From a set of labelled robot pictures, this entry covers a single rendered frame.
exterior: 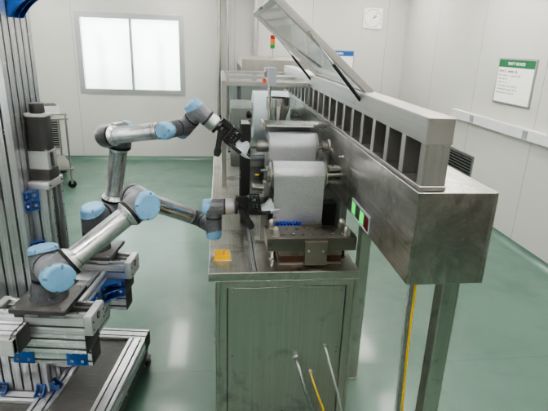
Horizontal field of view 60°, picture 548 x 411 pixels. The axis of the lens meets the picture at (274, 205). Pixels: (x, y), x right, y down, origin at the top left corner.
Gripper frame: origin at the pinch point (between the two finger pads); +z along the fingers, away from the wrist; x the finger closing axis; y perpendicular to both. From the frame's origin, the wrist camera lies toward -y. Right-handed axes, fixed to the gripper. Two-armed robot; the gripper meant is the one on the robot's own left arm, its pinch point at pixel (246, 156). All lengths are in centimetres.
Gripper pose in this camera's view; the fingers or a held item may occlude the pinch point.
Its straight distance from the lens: 221.3
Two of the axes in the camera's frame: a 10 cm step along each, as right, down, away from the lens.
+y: 6.6, -7.2, -1.9
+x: -0.9, -3.4, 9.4
